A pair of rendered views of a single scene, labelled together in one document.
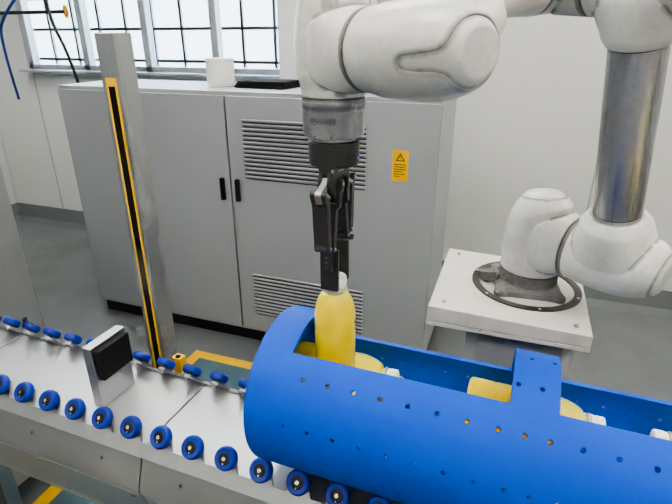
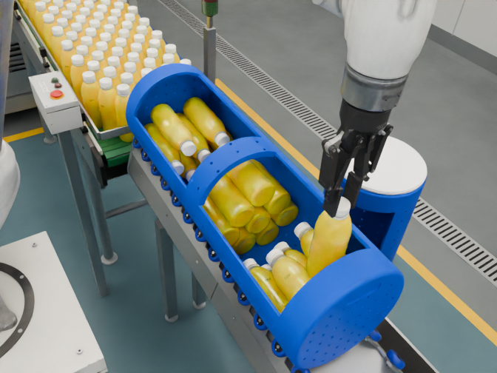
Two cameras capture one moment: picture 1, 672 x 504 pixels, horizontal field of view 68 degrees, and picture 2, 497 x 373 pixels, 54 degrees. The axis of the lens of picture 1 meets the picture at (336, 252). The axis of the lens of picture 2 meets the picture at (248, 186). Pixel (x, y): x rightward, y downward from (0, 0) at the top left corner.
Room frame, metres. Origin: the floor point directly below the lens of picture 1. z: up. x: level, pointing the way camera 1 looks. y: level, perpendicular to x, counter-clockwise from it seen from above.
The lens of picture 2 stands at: (1.35, 0.22, 1.94)
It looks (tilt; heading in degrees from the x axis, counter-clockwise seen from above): 43 degrees down; 214
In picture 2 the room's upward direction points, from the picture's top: 4 degrees clockwise
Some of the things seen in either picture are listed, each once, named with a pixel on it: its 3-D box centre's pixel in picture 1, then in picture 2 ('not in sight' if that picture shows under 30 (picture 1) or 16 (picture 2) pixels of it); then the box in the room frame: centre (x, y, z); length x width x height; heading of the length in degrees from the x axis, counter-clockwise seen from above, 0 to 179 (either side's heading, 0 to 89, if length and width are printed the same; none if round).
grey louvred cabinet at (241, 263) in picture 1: (256, 215); not in sight; (2.81, 0.47, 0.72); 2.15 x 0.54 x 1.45; 70
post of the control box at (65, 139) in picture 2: not in sight; (85, 219); (0.65, -1.03, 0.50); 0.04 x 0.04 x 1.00; 69
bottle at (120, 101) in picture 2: not in sight; (126, 115); (0.49, -0.88, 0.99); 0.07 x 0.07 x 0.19
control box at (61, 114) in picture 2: not in sight; (55, 101); (0.65, -1.03, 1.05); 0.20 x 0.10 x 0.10; 69
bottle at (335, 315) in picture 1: (335, 332); (329, 241); (0.73, 0.00, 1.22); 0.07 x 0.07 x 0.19
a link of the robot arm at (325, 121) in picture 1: (333, 118); (372, 82); (0.73, 0.00, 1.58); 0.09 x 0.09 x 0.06
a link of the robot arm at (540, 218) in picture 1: (540, 230); not in sight; (1.24, -0.54, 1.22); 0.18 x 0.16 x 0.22; 40
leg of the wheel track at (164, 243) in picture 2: not in sight; (167, 274); (0.54, -0.70, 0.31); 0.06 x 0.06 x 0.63; 69
